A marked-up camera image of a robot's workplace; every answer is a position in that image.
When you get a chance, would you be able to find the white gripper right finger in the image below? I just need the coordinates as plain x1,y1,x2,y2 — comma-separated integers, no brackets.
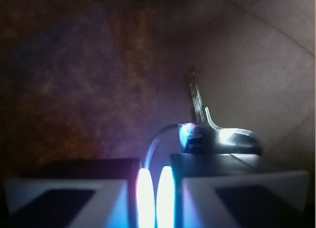
156,153,310,228

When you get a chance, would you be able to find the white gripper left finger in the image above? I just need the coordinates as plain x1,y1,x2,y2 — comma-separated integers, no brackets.
4,158,156,228

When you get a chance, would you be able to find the brown paper bag bin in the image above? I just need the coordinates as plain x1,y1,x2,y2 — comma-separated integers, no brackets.
0,0,315,178

